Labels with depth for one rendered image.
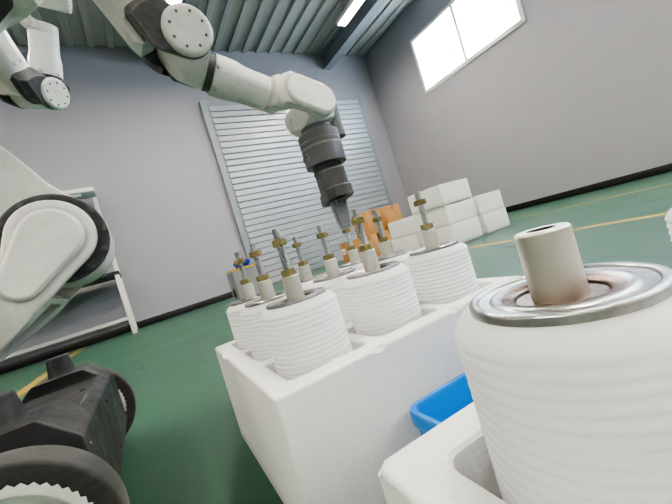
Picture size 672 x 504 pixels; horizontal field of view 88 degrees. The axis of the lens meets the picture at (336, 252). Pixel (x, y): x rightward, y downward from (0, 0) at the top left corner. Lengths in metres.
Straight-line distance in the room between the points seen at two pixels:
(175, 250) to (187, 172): 1.22
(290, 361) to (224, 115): 5.96
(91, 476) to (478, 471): 0.38
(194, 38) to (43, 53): 0.66
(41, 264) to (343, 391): 0.47
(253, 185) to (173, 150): 1.27
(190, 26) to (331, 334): 0.53
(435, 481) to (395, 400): 0.22
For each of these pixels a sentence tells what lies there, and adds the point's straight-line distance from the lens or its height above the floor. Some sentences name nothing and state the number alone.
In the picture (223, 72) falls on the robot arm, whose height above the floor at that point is 0.65.
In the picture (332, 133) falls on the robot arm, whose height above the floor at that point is 0.52.
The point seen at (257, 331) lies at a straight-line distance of 0.51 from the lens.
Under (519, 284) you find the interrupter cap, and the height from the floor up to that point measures 0.25.
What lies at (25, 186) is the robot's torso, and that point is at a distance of 0.73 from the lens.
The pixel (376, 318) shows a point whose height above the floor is 0.20.
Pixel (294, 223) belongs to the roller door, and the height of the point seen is 0.87.
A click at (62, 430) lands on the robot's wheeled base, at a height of 0.19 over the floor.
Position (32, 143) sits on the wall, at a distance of 6.03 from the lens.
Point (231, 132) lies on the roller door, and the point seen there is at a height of 2.54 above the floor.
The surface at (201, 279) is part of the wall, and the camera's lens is 5.57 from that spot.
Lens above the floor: 0.30
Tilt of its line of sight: 1 degrees down
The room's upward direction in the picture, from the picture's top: 17 degrees counter-clockwise
